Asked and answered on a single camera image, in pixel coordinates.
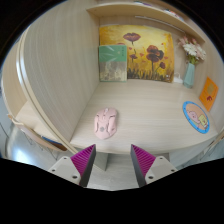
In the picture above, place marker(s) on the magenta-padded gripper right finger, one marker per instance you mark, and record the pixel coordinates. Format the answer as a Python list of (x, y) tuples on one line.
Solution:
[(155, 167)]

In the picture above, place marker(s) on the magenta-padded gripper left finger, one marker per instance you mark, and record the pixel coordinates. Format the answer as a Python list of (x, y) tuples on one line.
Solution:
[(71, 168)]

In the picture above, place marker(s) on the pink computer mouse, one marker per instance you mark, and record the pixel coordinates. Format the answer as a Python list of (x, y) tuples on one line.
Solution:
[(105, 124)]

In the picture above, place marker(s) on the round blue-rimmed cartoon mouse pad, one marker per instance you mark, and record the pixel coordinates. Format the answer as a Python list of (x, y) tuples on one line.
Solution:
[(195, 116)]

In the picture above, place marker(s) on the white power strip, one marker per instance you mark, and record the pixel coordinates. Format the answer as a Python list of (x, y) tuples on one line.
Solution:
[(178, 80)]

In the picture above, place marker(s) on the orange book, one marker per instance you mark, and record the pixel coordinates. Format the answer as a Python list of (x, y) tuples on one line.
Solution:
[(209, 93)]

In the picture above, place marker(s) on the pale teal faceted vase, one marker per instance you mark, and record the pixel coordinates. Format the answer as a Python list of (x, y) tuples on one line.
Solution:
[(189, 76)]

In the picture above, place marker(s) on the green and beige book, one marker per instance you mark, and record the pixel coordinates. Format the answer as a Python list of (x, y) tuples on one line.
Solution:
[(112, 63)]

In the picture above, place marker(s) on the yellow poppy flower painting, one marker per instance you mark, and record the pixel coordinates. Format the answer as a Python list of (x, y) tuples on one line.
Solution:
[(150, 50)]

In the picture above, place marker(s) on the pink and white flower bouquet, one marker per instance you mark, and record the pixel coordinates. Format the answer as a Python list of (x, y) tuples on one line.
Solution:
[(191, 49)]

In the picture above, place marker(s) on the light wooden shelf unit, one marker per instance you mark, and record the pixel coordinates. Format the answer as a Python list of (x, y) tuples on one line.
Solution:
[(133, 9)]

